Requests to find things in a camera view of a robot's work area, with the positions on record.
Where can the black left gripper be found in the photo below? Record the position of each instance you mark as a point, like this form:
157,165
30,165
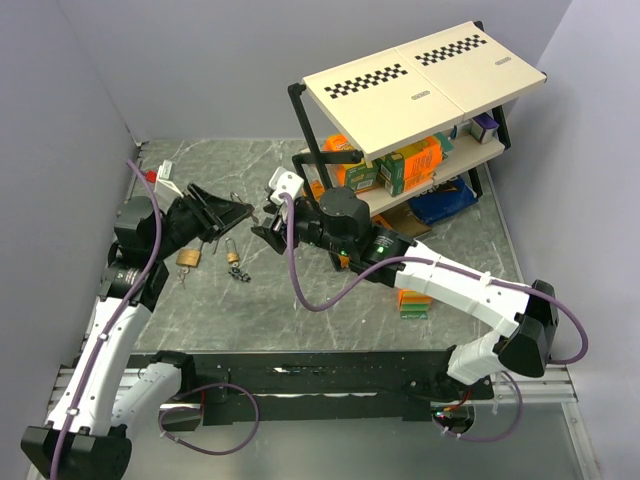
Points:
213,215

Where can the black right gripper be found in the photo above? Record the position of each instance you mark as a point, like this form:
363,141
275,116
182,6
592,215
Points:
274,237

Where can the small brass padlock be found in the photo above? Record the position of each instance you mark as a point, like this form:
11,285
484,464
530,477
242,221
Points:
232,253

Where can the medium brass padlock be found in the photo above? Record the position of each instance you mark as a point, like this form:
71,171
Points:
236,198

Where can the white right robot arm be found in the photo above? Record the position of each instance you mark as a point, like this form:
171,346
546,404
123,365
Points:
522,319

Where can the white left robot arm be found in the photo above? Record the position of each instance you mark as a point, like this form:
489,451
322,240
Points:
89,433

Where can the large brass padlock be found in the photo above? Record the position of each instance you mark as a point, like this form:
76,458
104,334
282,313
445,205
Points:
190,256

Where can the green box left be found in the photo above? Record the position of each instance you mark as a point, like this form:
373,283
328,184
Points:
360,177

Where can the green box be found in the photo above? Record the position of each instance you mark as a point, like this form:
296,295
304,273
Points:
360,177
390,172

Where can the orange chip bag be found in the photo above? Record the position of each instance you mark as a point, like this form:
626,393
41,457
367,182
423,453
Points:
342,154

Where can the brown snack bag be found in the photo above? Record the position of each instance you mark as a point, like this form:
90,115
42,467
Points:
402,219

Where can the green box right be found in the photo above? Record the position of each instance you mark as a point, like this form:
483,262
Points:
390,172

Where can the Sponge Daddy sponge pack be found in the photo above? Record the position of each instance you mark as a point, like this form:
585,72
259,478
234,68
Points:
413,305

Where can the orange box on shelf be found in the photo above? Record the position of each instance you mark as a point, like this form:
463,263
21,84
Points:
420,157

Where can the blue snack bag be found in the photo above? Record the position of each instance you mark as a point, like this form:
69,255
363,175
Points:
443,201

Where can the cream folding shelf rack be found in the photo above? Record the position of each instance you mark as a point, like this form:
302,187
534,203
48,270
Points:
400,95

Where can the purple white small box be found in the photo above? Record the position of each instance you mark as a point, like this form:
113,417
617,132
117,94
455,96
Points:
483,127

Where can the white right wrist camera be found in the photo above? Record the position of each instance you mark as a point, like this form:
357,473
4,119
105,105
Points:
284,181

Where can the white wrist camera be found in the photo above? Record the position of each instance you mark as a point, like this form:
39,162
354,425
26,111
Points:
284,181
165,187

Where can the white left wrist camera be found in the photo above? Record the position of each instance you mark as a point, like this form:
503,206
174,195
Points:
165,187

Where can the aluminium rail frame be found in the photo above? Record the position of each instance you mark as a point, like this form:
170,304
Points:
550,442

